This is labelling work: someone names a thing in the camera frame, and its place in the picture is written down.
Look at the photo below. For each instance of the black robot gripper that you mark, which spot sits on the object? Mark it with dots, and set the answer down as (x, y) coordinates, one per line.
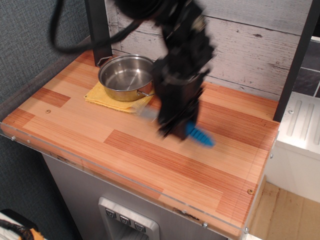
(179, 99)

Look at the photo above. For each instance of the blue handled metal fork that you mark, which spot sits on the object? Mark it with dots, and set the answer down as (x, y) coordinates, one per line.
(191, 130)

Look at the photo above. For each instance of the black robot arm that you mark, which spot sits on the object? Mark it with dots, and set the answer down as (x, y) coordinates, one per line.
(178, 77)

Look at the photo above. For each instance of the stainless steel pot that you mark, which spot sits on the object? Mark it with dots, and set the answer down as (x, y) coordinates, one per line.
(127, 78)

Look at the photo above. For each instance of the yellow folded cloth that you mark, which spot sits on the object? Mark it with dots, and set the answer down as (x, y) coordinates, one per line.
(98, 96)

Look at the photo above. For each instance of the clear acrylic table edge guard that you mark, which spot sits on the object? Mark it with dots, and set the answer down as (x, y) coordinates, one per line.
(211, 185)

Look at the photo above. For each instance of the white ribbed toy sink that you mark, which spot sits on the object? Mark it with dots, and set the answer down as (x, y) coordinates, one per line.
(294, 161)

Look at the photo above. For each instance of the silver dispenser panel with buttons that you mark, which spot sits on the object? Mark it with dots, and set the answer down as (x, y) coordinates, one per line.
(122, 223)

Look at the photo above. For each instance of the orange and black object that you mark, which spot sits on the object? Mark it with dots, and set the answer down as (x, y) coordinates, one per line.
(14, 226)

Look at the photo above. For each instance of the left dark metal post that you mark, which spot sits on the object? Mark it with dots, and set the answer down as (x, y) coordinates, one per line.
(99, 29)

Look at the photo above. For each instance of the dark metal post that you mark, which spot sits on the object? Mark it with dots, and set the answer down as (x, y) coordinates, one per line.
(307, 32)
(99, 29)

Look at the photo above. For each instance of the right dark metal post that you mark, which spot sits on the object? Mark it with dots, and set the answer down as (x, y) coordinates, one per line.
(307, 32)

